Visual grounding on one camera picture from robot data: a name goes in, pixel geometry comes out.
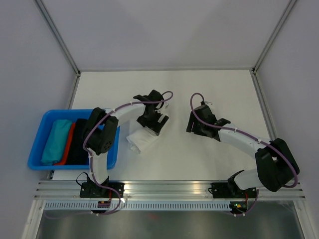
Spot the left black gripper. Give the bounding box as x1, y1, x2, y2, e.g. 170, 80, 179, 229
137, 109, 168, 136

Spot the white printed t shirt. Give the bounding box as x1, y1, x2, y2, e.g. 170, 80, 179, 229
126, 128, 160, 154

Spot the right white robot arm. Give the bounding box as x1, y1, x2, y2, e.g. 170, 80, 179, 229
186, 103, 300, 197

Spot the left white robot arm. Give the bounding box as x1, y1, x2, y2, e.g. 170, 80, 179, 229
83, 90, 173, 197

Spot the black rolled t shirt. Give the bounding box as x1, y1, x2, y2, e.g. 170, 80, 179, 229
65, 119, 88, 165

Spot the red rolled t shirt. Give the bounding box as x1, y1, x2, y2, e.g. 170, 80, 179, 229
54, 123, 75, 166

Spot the teal rolled t shirt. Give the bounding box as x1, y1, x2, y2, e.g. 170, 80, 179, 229
41, 119, 72, 166

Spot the blue plastic bin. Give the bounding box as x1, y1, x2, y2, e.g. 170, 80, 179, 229
27, 109, 121, 171

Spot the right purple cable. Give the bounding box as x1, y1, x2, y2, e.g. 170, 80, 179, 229
190, 93, 300, 217

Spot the purple cable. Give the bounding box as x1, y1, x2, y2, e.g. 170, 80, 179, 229
190, 93, 300, 217
44, 91, 174, 219

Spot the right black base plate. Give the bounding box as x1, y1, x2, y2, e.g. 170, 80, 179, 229
208, 182, 257, 199

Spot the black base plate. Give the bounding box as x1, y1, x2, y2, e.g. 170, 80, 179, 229
79, 181, 125, 199
208, 182, 257, 199

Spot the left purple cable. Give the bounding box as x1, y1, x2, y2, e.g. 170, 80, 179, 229
44, 91, 174, 219

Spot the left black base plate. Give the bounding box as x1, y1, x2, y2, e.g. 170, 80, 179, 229
79, 181, 125, 199

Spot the right aluminium frame post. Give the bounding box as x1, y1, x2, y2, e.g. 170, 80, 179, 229
251, 0, 299, 75

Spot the aluminium frame post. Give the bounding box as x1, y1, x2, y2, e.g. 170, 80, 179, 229
34, 0, 81, 77
251, 0, 299, 75

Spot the aluminium mounting rail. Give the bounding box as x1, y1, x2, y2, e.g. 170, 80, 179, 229
34, 180, 306, 201

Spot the left aluminium frame post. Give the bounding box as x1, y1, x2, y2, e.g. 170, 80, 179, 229
34, 0, 81, 77

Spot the white slotted cable duct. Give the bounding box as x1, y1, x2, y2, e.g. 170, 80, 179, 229
45, 200, 231, 211

